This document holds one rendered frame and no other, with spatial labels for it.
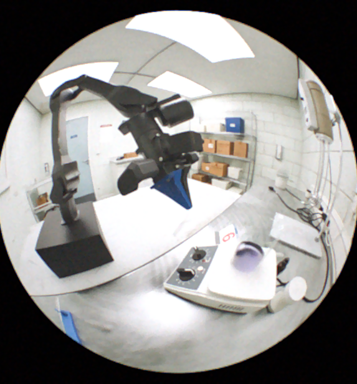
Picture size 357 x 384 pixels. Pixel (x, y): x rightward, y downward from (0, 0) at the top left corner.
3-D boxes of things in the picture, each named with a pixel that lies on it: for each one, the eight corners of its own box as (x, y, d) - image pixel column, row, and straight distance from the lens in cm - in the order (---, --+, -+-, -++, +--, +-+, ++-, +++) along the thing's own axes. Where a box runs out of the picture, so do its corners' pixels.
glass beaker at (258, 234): (227, 277, 21) (248, 242, 14) (227, 249, 24) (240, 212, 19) (263, 275, 24) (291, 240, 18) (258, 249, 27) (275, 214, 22)
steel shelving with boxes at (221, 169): (187, 191, 304) (188, 113, 291) (197, 186, 333) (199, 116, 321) (240, 212, 241) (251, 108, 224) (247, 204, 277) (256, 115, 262)
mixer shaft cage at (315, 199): (309, 205, 49) (319, 133, 49) (306, 199, 55) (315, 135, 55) (321, 211, 52) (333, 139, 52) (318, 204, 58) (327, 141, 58)
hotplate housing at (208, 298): (162, 289, 28) (158, 273, 21) (190, 252, 33) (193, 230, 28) (258, 315, 31) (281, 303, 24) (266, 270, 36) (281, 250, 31)
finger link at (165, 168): (146, 174, 20) (161, 162, 18) (175, 165, 28) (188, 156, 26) (152, 184, 20) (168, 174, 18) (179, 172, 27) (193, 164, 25)
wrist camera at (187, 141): (146, 138, 20) (177, 111, 18) (171, 139, 26) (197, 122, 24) (162, 169, 18) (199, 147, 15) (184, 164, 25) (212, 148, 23)
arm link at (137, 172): (100, 153, 21) (115, 124, 17) (166, 144, 33) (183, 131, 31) (121, 198, 18) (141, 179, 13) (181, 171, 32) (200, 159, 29)
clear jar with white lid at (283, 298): (265, 316, 32) (290, 305, 26) (266, 295, 33) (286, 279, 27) (285, 309, 36) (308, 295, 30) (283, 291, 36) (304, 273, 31)
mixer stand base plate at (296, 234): (268, 237, 46) (270, 234, 45) (275, 213, 63) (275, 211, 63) (320, 259, 58) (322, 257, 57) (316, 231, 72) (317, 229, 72)
